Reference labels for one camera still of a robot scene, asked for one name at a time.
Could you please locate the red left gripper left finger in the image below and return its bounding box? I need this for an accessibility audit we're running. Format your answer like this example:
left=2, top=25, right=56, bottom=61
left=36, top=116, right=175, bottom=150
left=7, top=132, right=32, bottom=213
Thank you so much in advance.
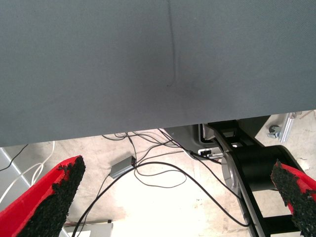
left=0, top=155, right=86, bottom=237

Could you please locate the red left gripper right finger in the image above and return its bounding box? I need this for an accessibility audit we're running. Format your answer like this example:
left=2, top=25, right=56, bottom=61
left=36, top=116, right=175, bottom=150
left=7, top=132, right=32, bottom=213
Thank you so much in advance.
left=270, top=159, right=316, bottom=237

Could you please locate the white box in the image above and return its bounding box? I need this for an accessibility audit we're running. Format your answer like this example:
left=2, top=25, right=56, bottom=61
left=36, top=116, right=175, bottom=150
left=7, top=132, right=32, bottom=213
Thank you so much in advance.
left=64, top=221, right=114, bottom=237

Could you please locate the aluminium profile bar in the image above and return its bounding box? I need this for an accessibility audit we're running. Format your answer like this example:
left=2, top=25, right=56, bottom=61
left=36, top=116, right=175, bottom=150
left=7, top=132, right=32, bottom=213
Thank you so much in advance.
left=280, top=112, right=303, bottom=143

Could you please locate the caster wheel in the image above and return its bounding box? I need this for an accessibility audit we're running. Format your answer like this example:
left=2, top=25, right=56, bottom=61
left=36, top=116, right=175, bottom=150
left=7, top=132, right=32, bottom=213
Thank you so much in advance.
left=268, top=125, right=281, bottom=138

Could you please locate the grey adapter box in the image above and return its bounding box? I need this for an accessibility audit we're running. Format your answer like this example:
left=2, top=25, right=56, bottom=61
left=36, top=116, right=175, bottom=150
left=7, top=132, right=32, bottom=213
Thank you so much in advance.
left=110, top=156, right=136, bottom=179

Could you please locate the white connector device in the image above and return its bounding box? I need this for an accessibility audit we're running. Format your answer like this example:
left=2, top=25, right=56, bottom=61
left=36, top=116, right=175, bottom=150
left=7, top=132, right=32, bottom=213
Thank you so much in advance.
left=197, top=148, right=223, bottom=160

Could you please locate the dark grey housing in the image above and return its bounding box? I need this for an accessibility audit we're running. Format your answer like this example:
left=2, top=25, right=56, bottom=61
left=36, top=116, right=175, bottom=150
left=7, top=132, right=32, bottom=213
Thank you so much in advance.
left=164, top=124, right=215, bottom=151

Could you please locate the white cable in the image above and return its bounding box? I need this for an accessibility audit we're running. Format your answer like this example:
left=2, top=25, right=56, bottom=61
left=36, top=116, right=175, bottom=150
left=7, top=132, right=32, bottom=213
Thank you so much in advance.
left=0, top=141, right=55, bottom=205

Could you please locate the thin black cable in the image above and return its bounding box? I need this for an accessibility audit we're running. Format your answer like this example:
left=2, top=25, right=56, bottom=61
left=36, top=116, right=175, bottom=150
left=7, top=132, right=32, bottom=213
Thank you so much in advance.
left=0, top=144, right=29, bottom=171
left=133, top=154, right=188, bottom=188

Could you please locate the thick black floor cable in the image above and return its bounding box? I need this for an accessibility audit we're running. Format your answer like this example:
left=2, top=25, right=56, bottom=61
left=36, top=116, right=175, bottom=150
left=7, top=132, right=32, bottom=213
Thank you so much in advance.
left=71, top=161, right=251, bottom=237

